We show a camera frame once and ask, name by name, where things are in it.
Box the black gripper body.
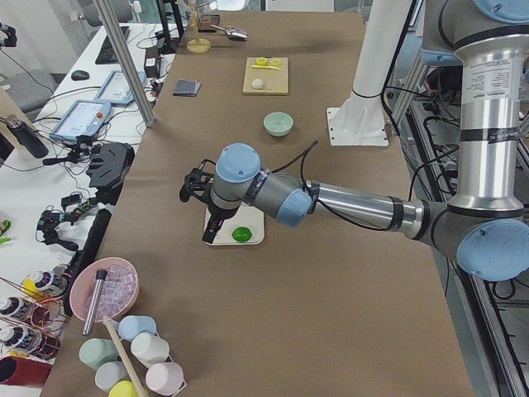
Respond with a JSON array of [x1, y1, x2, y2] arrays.
[[207, 199, 238, 226]]

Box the white steamed bun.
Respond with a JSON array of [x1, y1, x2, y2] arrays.
[[251, 79, 264, 90]]

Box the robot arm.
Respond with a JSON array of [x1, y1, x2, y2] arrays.
[[203, 1, 528, 281]]

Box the mint green bowl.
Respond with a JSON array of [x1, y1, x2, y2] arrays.
[[264, 112, 293, 137]]

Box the pink bowl with ice cubes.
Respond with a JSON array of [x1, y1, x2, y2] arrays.
[[69, 257, 139, 323]]

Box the metal tube in pink bowl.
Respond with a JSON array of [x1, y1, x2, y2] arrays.
[[82, 270, 107, 337]]

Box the green lime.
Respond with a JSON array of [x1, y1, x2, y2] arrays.
[[231, 227, 253, 242]]

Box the white rabbit tray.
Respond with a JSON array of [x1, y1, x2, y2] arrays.
[[209, 203, 265, 246]]

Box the folded grey cloth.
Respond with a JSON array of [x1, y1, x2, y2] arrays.
[[173, 79, 201, 97]]

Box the blue cup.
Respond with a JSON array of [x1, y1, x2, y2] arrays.
[[118, 315, 157, 342]]

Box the wooden stick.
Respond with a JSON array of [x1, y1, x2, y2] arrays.
[[103, 317, 148, 397]]

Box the wooden cutting board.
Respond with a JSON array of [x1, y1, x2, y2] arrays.
[[242, 57, 289, 95]]

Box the yellow plastic knife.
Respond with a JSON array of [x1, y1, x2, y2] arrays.
[[250, 65, 282, 71]]

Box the lemon slice near knife tip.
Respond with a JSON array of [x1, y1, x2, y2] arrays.
[[255, 57, 268, 66]]

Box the far teach pendant tablet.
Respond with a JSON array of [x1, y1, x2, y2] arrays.
[[94, 70, 134, 107]]

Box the teach pendant tablet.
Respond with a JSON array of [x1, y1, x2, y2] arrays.
[[50, 99, 112, 141], [94, 70, 134, 107]]

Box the pink cup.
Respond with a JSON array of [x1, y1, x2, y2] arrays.
[[145, 362, 186, 396]]

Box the near teach pendant tablet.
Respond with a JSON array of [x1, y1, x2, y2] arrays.
[[50, 99, 112, 141]]

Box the wooden mug tree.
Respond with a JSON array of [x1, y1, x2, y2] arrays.
[[186, 0, 211, 54]]

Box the green cup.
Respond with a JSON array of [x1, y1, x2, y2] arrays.
[[79, 338, 119, 371]]

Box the metal scoop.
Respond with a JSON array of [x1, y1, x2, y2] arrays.
[[212, 25, 249, 41]]

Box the grey cup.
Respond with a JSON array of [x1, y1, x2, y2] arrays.
[[94, 361, 127, 393]]

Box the yellow cup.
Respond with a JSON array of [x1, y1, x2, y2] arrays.
[[108, 380, 139, 397]]

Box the black keyboard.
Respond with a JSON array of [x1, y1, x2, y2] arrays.
[[95, 26, 130, 65]]

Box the black computer mouse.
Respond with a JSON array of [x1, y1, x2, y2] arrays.
[[70, 69, 90, 81]]

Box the black water bottle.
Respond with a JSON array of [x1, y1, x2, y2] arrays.
[[4, 117, 49, 159]]

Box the red cylinder can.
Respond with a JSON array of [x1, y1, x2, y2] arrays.
[[1, 356, 52, 388]]

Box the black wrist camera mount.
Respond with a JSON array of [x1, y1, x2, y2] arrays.
[[179, 159, 216, 204]]

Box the white wire cup rack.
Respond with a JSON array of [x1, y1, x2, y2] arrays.
[[131, 331, 187, 396]]

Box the white camera mast base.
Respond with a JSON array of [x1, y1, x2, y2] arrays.
[[327, 0, 414, 146]]

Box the aluminium frame post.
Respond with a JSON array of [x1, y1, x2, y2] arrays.
[[93, 0, 155, 127]]

